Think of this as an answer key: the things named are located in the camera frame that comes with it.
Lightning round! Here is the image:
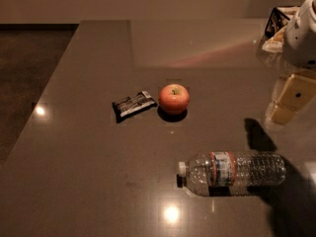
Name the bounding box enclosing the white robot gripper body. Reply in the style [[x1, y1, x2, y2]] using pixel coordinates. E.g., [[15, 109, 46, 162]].
[[283, 0, 316, 68]]

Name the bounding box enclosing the red apple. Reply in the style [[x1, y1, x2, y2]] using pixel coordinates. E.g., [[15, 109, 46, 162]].
[[159, 84, 190, 116]]

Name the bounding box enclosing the clear plastic water bottle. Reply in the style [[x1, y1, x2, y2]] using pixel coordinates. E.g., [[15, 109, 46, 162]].
[[177, 151, 286, 197]]

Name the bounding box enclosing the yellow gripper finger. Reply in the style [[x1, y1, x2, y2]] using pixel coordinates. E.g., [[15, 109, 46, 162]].
[[269, 70, 316, 125]]

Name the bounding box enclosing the black wire basket with items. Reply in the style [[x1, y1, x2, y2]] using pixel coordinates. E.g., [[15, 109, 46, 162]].
[[262, 6, 299, 53]]

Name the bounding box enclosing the black snack bar wrapper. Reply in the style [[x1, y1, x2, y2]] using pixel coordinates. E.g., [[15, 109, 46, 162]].
[[112, 91, 157, 123]]

